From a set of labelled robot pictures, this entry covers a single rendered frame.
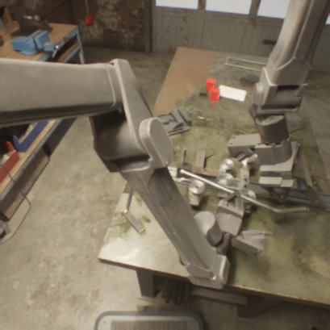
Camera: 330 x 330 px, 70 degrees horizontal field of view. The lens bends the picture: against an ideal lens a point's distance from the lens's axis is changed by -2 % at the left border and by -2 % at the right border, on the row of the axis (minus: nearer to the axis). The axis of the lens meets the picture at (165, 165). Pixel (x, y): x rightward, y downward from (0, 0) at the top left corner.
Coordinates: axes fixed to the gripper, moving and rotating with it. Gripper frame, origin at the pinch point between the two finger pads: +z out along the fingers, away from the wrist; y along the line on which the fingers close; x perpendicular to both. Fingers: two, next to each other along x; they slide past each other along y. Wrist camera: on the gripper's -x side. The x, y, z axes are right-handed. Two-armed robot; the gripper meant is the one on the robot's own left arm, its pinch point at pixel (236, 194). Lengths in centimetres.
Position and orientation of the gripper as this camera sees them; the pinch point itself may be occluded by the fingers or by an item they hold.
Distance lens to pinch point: 73.6
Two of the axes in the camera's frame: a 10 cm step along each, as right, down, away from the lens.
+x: -8.8, -3.7, 2.9
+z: 4.7, -6.6, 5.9
